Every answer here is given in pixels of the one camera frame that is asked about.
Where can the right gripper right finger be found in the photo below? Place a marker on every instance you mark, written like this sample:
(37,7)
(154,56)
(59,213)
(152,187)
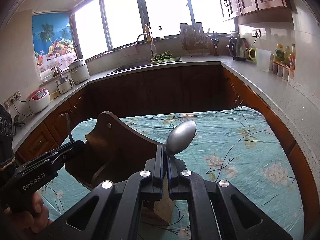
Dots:
(187,185)

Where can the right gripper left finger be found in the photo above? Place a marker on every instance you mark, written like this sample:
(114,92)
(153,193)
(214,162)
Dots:
(145,185)

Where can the long steel spoon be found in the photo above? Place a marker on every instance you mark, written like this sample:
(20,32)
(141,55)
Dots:
(180,137)

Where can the steel chopstick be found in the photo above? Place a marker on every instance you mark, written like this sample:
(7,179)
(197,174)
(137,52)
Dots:
(69,131)

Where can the kitchen sink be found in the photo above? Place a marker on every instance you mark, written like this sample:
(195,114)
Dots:
(131,66)

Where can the kitchen faucet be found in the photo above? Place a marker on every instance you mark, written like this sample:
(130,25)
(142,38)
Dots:
(152,46)

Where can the person's left hand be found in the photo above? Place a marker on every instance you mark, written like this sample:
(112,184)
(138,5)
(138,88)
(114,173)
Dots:
(28,223)

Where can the wooden utensil holder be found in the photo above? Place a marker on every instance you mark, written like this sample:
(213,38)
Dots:
(114,151)

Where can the floral teal tablecloth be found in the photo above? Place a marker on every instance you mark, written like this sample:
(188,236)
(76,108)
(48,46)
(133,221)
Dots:
(236,145)

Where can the small black phone tripod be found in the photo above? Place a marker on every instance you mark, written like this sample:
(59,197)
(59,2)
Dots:
(17,123)

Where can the white red rice cooker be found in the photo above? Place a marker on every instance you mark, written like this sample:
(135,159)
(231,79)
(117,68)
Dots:
(38,100)

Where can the small white blender pot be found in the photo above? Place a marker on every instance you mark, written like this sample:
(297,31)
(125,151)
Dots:
(64,84)

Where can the green vegetables in basket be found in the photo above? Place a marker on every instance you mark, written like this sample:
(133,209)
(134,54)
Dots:
(165,57)

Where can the white round cooker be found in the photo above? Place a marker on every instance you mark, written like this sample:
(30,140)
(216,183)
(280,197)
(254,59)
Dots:
(79,71)

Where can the wooden dish rack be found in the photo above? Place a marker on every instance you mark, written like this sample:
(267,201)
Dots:
(193,39)

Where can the knife block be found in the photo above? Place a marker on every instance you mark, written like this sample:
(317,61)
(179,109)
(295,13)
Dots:
(215,44)

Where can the steel electric kettle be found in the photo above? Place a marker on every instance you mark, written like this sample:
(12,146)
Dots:
(237,48)

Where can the spice jar rack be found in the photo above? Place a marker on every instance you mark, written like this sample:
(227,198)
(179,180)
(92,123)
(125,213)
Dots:
(282,70)

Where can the fruit beach poster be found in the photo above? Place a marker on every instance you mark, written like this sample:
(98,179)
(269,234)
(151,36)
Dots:
(53,41)

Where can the yellow dish soap bottle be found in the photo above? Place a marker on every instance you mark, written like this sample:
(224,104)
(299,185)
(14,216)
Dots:
(148,32)

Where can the yellow oil bottle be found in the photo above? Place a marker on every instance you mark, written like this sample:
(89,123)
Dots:
(279,53)

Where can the upper wooden cabinets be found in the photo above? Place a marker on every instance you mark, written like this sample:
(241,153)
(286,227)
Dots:
(255,11)

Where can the wall power socket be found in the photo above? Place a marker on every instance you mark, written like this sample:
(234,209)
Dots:
(12,99)

